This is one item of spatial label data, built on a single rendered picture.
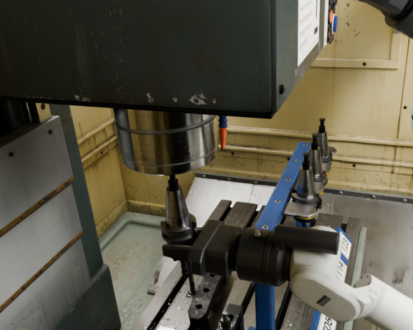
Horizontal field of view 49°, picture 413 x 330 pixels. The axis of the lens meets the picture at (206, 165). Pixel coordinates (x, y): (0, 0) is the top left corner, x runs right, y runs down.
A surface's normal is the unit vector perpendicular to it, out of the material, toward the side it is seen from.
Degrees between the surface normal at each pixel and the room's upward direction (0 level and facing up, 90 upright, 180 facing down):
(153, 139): 90
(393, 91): 90
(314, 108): 90
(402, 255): 24
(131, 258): 0
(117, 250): 0
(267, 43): 90
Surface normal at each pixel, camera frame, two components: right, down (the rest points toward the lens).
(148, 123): -0.19, 0.44
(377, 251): -0.22, -0.64
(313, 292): -0.36, 0.53
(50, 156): 0.92, 0.11
